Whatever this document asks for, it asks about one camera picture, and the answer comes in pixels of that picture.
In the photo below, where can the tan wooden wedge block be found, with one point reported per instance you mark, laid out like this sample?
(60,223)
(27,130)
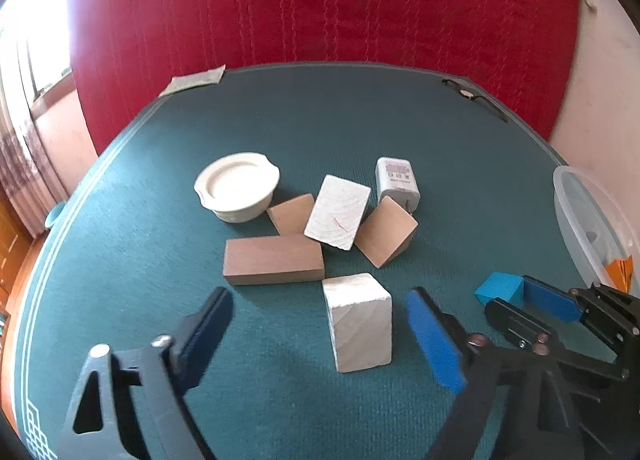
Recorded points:
(382,235)
(290,215)

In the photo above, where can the patterned curtain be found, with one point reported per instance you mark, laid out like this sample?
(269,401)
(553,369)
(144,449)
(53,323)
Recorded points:
(20,150)

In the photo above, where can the white ceramic dish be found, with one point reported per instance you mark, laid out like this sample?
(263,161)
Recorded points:
(235,185)

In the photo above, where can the brown rectangular wooden block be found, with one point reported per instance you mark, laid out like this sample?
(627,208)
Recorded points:
(270,257)

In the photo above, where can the white paper slip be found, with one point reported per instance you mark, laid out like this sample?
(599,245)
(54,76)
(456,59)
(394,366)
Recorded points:
(192,81)

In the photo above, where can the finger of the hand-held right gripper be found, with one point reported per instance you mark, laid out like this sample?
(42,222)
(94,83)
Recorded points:
(510,318)
(550,297)

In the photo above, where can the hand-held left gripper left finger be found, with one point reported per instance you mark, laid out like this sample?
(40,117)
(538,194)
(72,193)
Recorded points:
(199,347)

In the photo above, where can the red quilted mattress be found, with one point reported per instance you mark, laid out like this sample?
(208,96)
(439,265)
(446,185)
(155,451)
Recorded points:
(325,5)

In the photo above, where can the blue block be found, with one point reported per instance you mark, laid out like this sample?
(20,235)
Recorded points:
(497,290)

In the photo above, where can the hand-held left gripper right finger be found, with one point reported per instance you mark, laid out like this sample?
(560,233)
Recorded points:
(435,342)

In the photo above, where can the white charger plug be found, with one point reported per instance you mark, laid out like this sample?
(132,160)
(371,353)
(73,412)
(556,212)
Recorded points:
(397,180)

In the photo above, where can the clear plastic bowl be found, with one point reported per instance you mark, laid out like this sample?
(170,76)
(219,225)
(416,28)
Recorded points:
(575,205)

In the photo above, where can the orange block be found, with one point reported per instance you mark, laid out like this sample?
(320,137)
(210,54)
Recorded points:
(620,271)

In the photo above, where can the thick white wooden block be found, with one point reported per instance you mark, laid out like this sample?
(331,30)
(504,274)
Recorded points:
(357,325)

